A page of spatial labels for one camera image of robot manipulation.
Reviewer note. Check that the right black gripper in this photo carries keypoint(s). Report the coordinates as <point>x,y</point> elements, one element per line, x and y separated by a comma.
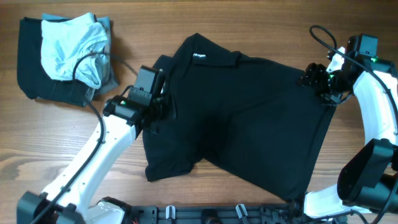
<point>311,77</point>

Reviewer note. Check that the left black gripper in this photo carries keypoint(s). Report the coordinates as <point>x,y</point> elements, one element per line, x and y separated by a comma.
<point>171,112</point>

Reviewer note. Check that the black polo shirt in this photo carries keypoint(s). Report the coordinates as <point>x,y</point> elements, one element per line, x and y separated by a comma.
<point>246,115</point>

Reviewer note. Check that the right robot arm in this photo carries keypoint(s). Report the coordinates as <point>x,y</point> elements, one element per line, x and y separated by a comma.
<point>362,186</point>

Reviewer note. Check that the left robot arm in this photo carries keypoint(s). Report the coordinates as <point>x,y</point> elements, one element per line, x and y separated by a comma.
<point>67,199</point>

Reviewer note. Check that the light blue crumpled garment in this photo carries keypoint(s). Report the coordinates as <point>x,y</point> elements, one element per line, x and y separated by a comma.
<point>71,49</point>

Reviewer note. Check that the black folded garment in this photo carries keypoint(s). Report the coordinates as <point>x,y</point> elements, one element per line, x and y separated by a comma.
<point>31,76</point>

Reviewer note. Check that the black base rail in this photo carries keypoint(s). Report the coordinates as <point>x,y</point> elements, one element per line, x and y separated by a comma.
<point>237,214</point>

